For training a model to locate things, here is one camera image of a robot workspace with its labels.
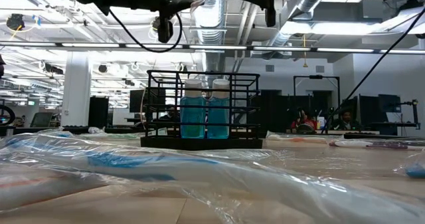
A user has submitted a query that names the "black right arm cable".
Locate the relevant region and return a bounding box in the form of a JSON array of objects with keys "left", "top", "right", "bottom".
[{"left": 321, "top": 6, "right": 425, "bottom": 134}]

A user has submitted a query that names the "black ceiling camera yellow cable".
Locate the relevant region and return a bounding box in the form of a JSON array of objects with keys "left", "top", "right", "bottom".
[{"left": 5, "top": 13, "right": 26, "bottom": 31}]

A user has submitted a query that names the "black wire caddy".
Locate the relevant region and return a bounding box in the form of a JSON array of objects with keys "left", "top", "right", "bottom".
[{"left": 140, "top": 69, "right": 264, "bottom": 151}]

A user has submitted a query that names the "black metal table frame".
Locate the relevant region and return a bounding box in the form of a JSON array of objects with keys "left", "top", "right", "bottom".
[{"left": 0, "top": 124, "right": 425, "bottom": 142}]

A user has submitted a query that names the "yellow hanging cord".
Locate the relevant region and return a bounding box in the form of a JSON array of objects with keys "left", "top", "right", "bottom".
[{"left": 301, "top": 34, "right": 309, "bottom": 68}]

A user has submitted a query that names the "grey office chair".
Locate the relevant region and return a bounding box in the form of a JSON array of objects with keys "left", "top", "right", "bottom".
[{"left": 29, "top": 112, "right": 54, "bottom": 128}]

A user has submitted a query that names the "silver ceiling air duct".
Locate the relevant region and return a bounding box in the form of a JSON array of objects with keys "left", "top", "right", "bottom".
[
  {"left": 191, "top": 0, "right": 226, "bottom": 82},
  {"left": 262, "top": 0, "right": 333, "bottom": 58}
]

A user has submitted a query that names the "blue mouthwash bottle white cap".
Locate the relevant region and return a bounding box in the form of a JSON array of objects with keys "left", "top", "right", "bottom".
[
  {"left": 180, "top": 78, "right": 207, "bottom": 140},
  {"left": 207, "top": 78, "right": 230, "bottom": 140}
]

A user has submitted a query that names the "black metal stand frame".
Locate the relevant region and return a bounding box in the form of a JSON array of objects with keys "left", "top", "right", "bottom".
[{"left": 293, "top": 74, "right": 341, "bottom": 132}]

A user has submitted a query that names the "rectangular ceiling light panel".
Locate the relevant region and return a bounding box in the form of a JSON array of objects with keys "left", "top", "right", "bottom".
[{"left": 311, "top": 21, "right": 371, "bottom": 36}]

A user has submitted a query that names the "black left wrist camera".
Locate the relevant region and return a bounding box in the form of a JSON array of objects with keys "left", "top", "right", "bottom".
[{"left": 157, "top": 8, "right": 174, "bottom": 44}]

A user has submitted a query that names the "white building column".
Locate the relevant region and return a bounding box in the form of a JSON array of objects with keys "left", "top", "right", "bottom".
[{"left": 60, "top": 51, "right": 93, "bottom": 128}]

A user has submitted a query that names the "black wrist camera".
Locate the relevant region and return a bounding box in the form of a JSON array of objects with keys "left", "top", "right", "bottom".
[
  {"left": 265, "top": 4, "right": 278, "bottom": 28},
  {"left": 157, "top": 8, "right": 174, "bottom": 44}
]

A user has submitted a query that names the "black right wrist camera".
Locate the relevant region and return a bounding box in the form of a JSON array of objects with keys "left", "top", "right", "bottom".
[{"left": 265, "top": 4, "right": 278, "bottom": 28}]

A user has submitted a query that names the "tall black cabinet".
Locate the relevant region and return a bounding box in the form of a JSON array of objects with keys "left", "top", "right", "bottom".
[{"left": 88, "top": 96, "right": 110, "bottom": 128}]

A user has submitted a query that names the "long ceiling light strip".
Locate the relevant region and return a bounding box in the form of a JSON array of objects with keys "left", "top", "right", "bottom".
[{"left": 0, "top": 41, "right": 425, "bottom": 55}]

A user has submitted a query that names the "person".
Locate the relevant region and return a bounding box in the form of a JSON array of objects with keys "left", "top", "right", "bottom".
[
  {"left": 291, "top": 109, "right": 318, "bottom": 134},
  {"left": 333, "top": 109, "right": 361, "bottom": 131},
  {"left": 162, "top": 104, "right": 180, "bottom": 122}
]

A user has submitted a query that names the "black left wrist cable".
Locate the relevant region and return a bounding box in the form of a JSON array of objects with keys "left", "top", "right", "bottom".
[{"left": 108, "top": 8, "right": 183, "bottom": 54}]

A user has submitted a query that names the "dark desk monitor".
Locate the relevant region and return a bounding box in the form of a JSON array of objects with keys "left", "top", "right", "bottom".
[
  {"left": 129, "top": 89, "right": 157, "bottom": 114},
  {"left": 378, "top": 93, "right": 402, "bottom": 114}
]

